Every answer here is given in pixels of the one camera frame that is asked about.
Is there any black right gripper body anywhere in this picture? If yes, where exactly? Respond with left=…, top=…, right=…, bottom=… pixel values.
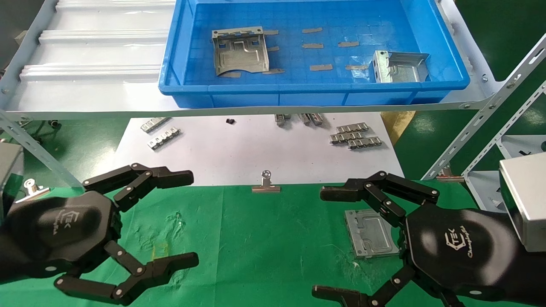
left=400, top=204, right=520, bottom=301

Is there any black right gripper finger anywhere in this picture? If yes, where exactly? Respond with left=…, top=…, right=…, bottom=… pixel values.
left=311, top=264, right=465, bottom=307
left=320, top=171, right=440, bottom=229

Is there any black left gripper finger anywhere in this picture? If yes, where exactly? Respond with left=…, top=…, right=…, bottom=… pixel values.
left=82, top=163, right=194, bottom=212
left=54, top=241, right=199, bottom=306

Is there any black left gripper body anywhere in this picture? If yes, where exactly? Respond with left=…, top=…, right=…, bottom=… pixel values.
left=0, top=190, right=123, bottom=284

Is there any sheet metal bracket part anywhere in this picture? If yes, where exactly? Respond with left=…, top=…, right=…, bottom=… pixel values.
left=344, top=208, right=401, bottom=259

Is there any silver binder clip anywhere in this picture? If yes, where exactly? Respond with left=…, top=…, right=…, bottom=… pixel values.
left=252, top=170, right=282, bottom=193
left=436, top=164, right=465, bottom=183
left=15, top=178, right=51, bottom=203

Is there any grey metal side stand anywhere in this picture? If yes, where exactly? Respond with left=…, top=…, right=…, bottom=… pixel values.
left=465, top=134, right=546, bottom=211

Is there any slotted grey angle strut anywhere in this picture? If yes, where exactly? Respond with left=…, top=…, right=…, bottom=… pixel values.
left=0, top=110, right=84, bottom=189
left=421, top=33, right=546, bottom=180
left=462, top=80, right=546, bottom=176

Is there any white paper sheet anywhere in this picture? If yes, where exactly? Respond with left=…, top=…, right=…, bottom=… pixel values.
left=87, top=112, right=405, bottom=188

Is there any grey metal shelf rack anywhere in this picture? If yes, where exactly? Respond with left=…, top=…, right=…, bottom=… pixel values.
left=0, top=0, right=506, bottom=122

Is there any green cloth mat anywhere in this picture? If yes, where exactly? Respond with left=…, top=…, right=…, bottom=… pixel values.
left=0, top=181, right=538, bottom=307

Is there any small boxed sheet metal part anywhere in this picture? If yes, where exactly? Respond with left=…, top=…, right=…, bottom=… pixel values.
left=374, top=50, right=430, bottom=84

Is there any blue plastic bin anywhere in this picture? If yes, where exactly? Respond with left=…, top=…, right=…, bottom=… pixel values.
left=158, top=0, right=471, bottom=108

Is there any notched sheet metal part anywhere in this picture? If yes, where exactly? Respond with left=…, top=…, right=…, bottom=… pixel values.
left=212, top=26, right=270, bottom=76

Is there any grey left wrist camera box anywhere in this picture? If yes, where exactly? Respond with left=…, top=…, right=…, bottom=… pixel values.
left=0, top=143, right=25, bottom=220

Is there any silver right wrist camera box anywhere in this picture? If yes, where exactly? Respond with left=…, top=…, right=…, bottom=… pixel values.
left=498, top=153, right=546, bottom=253

